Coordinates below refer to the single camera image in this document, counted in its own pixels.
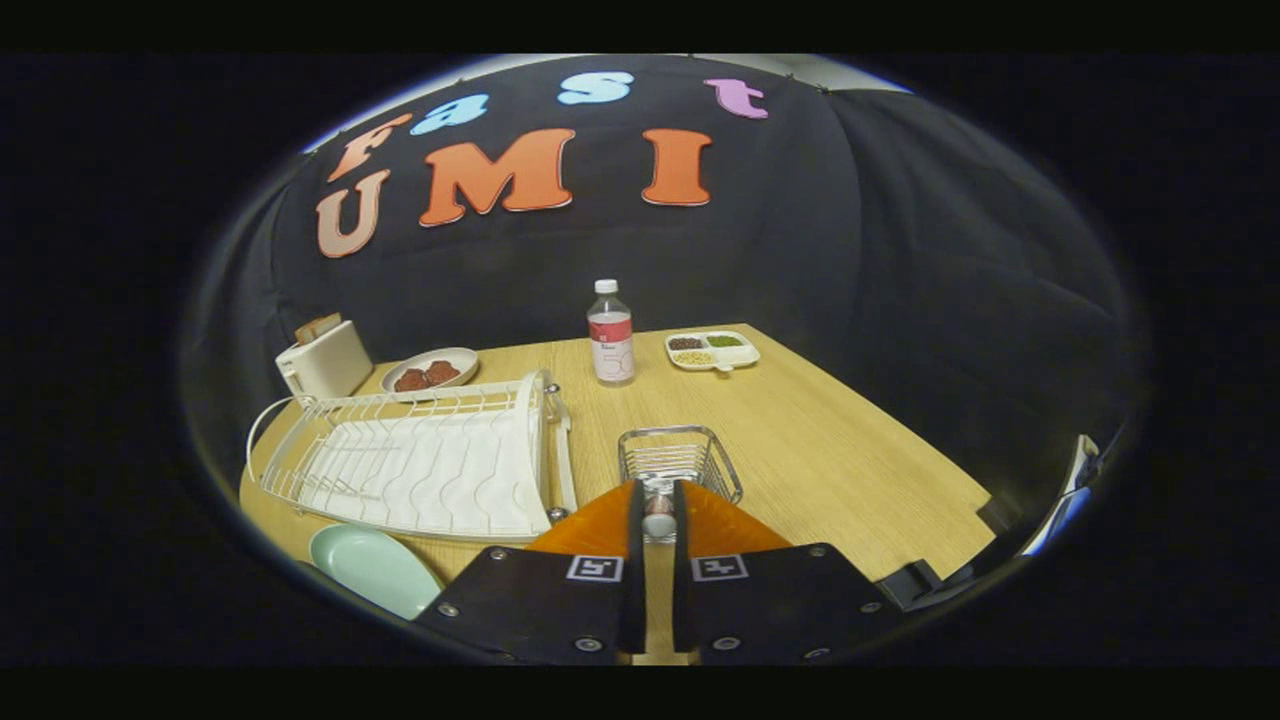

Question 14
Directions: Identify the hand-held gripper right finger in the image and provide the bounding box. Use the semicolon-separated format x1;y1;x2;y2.
672;480;901;666

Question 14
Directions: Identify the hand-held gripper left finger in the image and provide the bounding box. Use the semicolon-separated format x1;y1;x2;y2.
415;480;648;666

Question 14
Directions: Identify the spoon with red-white handle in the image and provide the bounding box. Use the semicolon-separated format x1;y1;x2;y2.
640;478;679;544

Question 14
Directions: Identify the mint green plate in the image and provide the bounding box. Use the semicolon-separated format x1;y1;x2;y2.
308;523;444;621

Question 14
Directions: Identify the white wire dish rack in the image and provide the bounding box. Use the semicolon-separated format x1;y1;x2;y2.
245;370;579;544

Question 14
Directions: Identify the metal wire basket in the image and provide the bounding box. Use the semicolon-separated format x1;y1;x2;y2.
617;425;744;506

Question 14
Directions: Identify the beige round plate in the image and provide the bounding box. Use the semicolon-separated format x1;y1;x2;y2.
381;347;480;394

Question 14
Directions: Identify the white divided snack tray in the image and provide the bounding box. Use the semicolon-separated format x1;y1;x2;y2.
665;331;761;373

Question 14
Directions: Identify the clear plastic bottle red label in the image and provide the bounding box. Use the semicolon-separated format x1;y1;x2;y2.
587;279;636;387

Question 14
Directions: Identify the white and blue device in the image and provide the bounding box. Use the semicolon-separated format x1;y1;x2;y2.
1020;434;1101;557

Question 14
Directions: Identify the white toaster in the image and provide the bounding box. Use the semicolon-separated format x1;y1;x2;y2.
275;313;374;401

